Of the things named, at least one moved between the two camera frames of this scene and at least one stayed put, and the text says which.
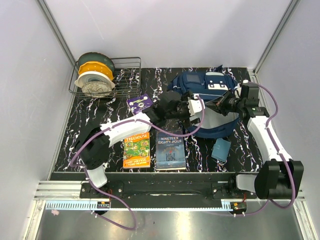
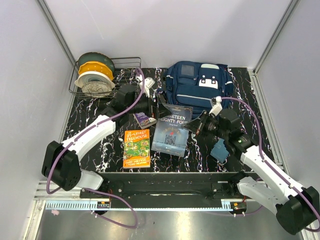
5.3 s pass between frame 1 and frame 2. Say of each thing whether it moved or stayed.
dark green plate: stayed
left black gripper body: moved
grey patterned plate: stayed
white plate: stayed
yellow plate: stayed
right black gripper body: moved
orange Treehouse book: stayed
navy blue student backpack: moved
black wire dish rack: stayed
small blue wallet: stayed
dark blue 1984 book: moved
